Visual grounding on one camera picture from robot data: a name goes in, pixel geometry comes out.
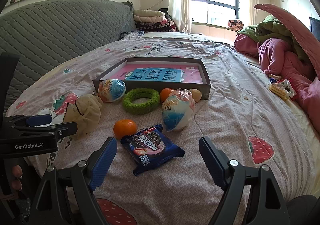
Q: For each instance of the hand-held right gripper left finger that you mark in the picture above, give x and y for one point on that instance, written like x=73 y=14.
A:
x=102 y=162

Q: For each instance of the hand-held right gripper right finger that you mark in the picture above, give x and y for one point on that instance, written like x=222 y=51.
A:
x=212 y=162

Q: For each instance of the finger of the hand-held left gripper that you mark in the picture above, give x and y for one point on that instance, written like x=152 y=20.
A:
x=66 y=130
x=37 y=120

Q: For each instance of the orange mandarin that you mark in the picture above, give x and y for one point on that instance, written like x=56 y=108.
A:
x=125 y=128
x=166 y=95

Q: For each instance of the blue cookie packet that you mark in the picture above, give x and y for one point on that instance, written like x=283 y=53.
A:
x=150 y=150

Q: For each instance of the bagged white and blue egg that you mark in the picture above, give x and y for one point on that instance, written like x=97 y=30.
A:
x=176 y=115

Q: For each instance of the orange and blue toy egg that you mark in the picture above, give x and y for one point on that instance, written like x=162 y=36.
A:
x=111 y=90

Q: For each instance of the grey cardboard box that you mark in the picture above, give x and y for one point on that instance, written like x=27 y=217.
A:
x=150 y=85

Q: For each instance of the person's left hand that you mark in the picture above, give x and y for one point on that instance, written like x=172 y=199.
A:
x=17 y=171

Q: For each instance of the beige round ball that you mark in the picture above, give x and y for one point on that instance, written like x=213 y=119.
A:
x=196 y=95

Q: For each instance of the grey quilted headboard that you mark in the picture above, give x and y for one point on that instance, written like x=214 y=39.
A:
x=62 y=35

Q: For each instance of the pink book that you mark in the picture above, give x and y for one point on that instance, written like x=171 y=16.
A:
x=190 y=72

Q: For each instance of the clear biscuit packet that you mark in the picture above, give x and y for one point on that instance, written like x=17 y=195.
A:
x=276 y=90

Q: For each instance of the white floral cloth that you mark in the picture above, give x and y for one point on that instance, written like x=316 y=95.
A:
x=290 y=87

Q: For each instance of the blue patterned cloth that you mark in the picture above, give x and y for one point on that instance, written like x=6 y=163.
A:
x=132 y=34

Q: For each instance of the pink duvet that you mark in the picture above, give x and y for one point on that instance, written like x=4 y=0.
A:
x=282 y=60

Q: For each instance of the dark patterned folded blanket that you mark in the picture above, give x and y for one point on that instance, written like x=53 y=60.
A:
x=155 y=27

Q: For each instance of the cream folded blanket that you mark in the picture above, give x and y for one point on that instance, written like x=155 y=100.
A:
x=147 y=16

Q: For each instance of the patterned cushion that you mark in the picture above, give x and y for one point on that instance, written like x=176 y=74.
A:
x=235 y=24

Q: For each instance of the green garment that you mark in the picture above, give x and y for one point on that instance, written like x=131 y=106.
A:
x=272 y=26

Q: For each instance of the black screen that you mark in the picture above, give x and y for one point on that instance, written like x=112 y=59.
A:
x=315 y=27

